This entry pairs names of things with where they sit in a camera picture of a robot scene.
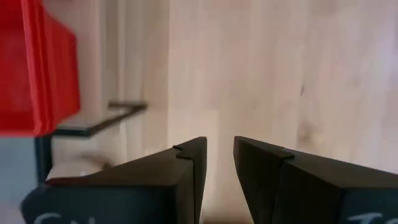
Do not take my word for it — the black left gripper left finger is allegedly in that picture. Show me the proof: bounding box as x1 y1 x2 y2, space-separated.
20 136 208 224

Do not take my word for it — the wooden shelf black metal frame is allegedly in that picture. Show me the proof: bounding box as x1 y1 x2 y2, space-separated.
34 101 149 187

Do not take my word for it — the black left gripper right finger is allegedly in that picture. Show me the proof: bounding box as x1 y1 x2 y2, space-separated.
233 136 398 224

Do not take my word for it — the red plastic slotted basket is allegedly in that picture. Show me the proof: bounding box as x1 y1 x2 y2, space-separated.
0 0 38 138
21 0 81 138

